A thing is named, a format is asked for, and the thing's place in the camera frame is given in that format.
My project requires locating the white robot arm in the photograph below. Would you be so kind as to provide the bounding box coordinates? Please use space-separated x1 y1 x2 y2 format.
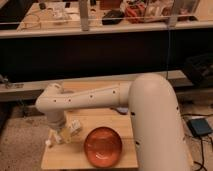
36 73 190 171

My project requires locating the wooden board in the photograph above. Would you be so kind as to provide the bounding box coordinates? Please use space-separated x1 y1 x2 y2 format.
40 79 194 171

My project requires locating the orange plate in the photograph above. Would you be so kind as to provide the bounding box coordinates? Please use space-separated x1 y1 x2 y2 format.
84 127 123 168

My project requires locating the black bag on bench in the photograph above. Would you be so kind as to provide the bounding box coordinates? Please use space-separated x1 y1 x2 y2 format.
102 10 124 25

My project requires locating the black foot pedal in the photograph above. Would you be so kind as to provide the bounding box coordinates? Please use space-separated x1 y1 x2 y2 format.
187 118 213 137

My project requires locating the orange tool on bench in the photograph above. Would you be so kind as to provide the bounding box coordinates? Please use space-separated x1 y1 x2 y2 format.
125 4 145 23

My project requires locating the black box right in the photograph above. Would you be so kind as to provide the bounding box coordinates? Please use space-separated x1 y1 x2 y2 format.
182 53 213 87

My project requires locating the black cable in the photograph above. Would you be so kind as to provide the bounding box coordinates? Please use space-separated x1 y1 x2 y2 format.
193 135 213 171

